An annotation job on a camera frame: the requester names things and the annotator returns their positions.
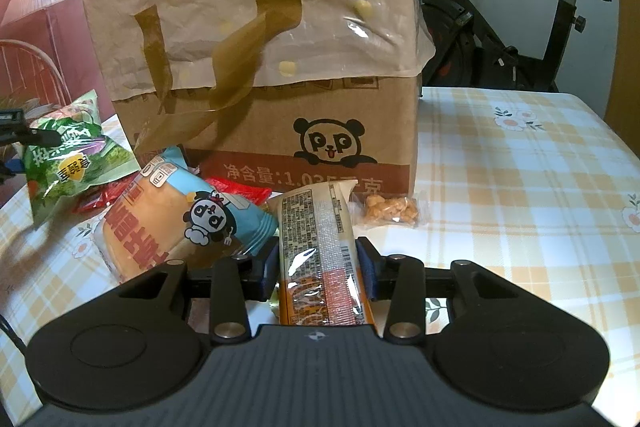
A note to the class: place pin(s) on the orange striped snack bar packet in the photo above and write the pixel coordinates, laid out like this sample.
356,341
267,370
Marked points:
320,277

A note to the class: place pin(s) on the green vegetable snack bag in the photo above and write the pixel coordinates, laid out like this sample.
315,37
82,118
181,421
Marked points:
86,157

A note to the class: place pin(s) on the red sauce sachet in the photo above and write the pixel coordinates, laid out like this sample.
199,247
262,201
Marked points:
256,195

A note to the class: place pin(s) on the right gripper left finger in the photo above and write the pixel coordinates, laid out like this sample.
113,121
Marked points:
254,276

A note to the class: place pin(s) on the cardboard box with panda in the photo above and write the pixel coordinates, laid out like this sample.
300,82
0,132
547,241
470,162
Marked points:
314,131

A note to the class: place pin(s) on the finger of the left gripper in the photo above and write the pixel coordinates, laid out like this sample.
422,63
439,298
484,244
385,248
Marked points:
14,129

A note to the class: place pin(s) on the black exercise bike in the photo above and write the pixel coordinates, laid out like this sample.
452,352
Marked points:
500,16

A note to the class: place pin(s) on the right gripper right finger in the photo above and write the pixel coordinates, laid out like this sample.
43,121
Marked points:
380,274

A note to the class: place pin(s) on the clear bag of orange nuggets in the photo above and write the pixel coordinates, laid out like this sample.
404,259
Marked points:
375,210

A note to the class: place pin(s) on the translucent plastic bag liner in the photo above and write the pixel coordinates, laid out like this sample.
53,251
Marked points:
172,66

